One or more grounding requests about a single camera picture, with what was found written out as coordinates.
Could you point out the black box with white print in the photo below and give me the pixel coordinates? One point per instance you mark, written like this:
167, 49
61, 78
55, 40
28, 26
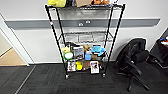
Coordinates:
70, 2

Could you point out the grey framed book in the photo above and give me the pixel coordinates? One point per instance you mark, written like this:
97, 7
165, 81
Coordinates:
78, 52

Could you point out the small brown box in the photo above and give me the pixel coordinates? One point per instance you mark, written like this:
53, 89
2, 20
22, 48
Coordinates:
96, 57

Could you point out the tall brown box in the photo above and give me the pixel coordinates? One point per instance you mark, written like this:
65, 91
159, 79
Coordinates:
86, 65

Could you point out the white door frame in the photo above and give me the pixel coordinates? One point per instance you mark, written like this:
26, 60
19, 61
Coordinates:
16, 43

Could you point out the white wall outlet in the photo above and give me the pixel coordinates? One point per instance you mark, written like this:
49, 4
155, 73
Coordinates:
80, 24
88, 22

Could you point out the black bag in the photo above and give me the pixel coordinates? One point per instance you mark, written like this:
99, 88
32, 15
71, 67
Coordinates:
71, 44

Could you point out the blue cloth bag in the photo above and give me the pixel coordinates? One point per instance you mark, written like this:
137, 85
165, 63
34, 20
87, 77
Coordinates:
98, 50

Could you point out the red and white box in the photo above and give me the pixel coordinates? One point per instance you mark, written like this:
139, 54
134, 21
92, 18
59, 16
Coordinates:
71, 66

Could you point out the orange plush toy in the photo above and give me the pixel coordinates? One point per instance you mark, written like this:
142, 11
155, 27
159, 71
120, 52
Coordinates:
100, 2

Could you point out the small yellow toy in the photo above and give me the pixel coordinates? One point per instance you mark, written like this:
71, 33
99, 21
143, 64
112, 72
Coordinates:
79, 65

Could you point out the long grey wall band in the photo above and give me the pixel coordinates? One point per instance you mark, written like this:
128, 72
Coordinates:
33, 23

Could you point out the white box with red print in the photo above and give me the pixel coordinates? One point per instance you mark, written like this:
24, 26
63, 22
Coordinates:
94, 66

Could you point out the small yellow item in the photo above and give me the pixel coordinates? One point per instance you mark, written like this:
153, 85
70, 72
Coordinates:
65, 50

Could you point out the small tan item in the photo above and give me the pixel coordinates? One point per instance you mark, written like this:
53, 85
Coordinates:
87, 47

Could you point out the dark desk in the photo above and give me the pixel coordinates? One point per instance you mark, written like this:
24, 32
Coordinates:
161, 50

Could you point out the black office chair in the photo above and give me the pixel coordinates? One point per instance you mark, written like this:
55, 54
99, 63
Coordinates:
133, 60

